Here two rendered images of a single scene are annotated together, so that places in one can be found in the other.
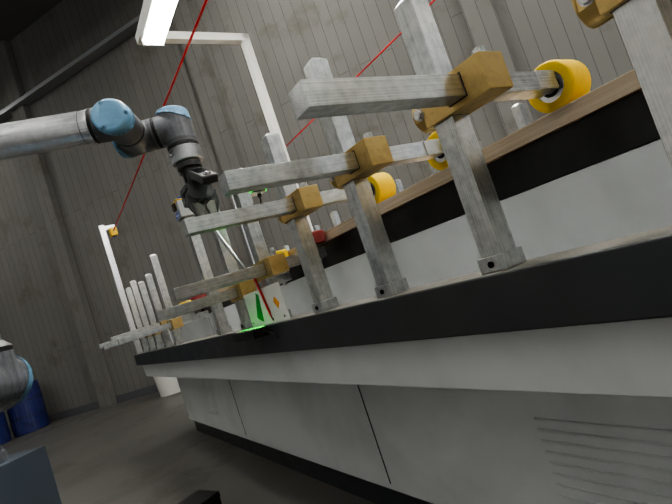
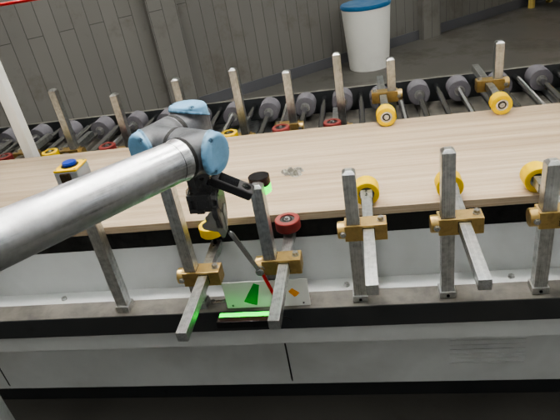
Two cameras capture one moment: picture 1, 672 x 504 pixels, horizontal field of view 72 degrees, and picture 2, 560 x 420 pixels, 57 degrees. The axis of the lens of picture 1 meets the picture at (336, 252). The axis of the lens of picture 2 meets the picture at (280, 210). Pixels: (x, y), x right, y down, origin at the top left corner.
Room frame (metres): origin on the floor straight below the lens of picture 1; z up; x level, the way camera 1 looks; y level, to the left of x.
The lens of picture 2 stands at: (0.33, 1.06, 1.74)
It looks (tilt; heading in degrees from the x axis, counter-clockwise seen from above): 30 degrees down; 315
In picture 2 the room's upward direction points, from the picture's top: 10 degrees counter-clockwise
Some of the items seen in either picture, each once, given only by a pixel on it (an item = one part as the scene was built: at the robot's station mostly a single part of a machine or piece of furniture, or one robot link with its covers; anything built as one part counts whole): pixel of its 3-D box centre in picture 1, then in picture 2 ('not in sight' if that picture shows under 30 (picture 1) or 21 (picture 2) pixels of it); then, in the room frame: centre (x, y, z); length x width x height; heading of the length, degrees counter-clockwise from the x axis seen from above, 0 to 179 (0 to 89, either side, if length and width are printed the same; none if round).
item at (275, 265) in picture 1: (269, 268); (279, 262); (1.25, 0.19, 0.85); 0.14 x 0.06 x 0.05; 33
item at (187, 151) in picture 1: (185, 157); not in sight; (1.31, 0.33, 1.23); 0.10 x 0.09 x 0.05; 124
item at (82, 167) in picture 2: (185, 209); (74, 177); (1.69, 0.48, 1.18); 0.07 x 0.07 x 0.08; 33
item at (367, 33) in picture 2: not in sight; (367, 35); (3.68, -4.17, 0.36); 0.56 x 0.56 x 0.71
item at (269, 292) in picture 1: (264, 306); (266, 293); (1.28, 0.24, 0.75); 0.26 x 0.01 x 0.10; 33
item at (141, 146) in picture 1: (137, 137); (161, 143); (1.29, 0.44, 1.33); 0.12 x 0.12 x 0.09; 6
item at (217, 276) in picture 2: (241, 291); (200, 274); (1.46, 0.33, 0.82); 0.14 x 0.06 x 0.05; 33
